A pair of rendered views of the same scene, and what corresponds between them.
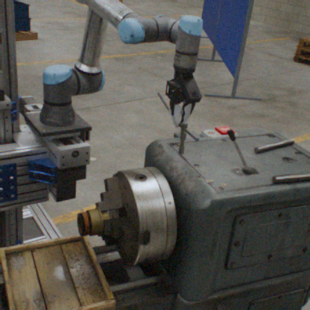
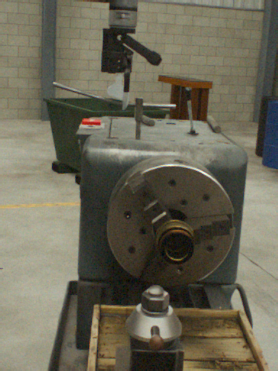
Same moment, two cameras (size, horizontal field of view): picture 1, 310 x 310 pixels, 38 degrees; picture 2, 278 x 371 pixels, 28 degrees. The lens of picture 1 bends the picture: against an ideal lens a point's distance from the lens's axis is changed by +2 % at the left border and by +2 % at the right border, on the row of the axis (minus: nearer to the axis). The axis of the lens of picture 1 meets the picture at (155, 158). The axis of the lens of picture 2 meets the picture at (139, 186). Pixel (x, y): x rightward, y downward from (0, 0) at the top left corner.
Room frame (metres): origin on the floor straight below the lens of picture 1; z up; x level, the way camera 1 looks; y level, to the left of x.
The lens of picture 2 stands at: (0.79, 1.30, 1.50)
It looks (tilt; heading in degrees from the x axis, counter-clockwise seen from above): 14 degrees down; 293
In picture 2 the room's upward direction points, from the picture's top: 3 degrees clockwise
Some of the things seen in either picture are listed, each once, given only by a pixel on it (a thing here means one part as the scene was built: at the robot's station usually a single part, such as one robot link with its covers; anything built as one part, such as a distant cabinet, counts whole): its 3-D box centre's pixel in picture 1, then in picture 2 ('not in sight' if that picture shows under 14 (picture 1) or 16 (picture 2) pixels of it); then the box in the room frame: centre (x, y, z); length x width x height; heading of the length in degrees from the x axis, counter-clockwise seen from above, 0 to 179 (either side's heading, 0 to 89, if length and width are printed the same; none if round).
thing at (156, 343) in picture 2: not in sight; (156, 338); (1.02, 0.69, 1.13); 0.04 x 0.02 x 0.02; 116
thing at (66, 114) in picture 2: not in sight; (101, 140); (3.75, -4.38, 0.43); 1.34 x 0.94 x 0.85; 145
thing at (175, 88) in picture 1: (181, 83); (118, 51); (1.46, -0.06, 1.49); 0.09 x 0.08 x 0.12; 26
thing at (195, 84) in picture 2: not in sight; (182, 105); (4.24, -8.47, 0.50); 1.61 x 0.44 x 1.00; 133
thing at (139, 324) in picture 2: not in sight; (153, 319); (1.04, 0.64, 1.13); 0.08 x 0.08 x 0.03
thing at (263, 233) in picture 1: (233, 201); (153, 189); (1.44, -0.31, 1.06); 0.59 x 0.48 x 0.39; 116
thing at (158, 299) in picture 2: not in sight; (155, 297); (1.04, 0.64, 1.17); 0.04 x 0.04 x 0.03
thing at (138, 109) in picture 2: (183, 138); (138, 118); (1.40, -0.09, 1.31); 0.02 x 0.02 x 0.12; 26
